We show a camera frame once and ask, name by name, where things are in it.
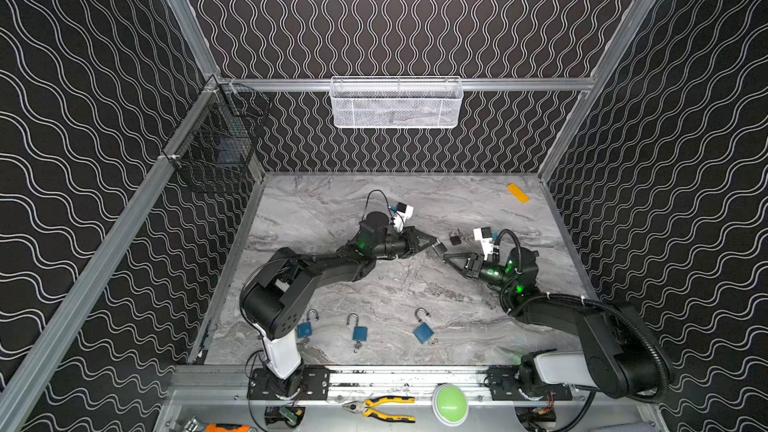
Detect black padlock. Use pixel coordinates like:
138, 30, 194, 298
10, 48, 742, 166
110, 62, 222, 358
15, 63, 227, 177
432, 242, 447, 258
449, 229, 462, 246

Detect blue padlock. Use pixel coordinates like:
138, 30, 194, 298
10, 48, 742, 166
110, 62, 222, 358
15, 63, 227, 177
296, 309, 320, 345
413, 307, 437, 344
346, 313, 368, 353

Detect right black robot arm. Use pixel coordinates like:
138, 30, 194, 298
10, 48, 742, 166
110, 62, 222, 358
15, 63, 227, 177
436, 228, 673, 404

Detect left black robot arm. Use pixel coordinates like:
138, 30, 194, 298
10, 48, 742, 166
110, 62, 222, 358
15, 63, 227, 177
239, 212, 446, 382

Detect yellow block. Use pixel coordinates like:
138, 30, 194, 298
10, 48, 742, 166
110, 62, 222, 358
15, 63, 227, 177
507, 184, 530, 203

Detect green round button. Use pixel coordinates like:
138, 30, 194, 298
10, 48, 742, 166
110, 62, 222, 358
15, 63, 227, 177
431, 383, 469, 427

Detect green circuit board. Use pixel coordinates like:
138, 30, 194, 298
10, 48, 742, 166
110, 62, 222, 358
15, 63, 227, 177
264, 406, 305, 429

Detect orange tool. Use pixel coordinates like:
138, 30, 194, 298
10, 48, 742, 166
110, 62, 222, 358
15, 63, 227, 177
204, 423, 252, 432

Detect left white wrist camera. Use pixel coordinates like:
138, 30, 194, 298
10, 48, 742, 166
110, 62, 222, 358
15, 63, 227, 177
390, 202, 414, 233

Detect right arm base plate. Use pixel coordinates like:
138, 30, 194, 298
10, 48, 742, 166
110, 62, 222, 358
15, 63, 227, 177
483, 365, 573, 402

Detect white wire basket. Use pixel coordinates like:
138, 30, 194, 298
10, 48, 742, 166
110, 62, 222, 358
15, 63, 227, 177
329, 76, 464, 129

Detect yellow handled pliers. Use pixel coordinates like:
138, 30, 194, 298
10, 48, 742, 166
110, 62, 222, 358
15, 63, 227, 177
341, 395, 417, 424

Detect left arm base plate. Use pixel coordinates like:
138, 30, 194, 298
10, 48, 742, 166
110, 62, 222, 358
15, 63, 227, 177
247, 365, 330, 401

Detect black wire basket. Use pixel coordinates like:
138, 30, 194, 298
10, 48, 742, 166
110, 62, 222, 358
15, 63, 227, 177
169, 78, 274, 194

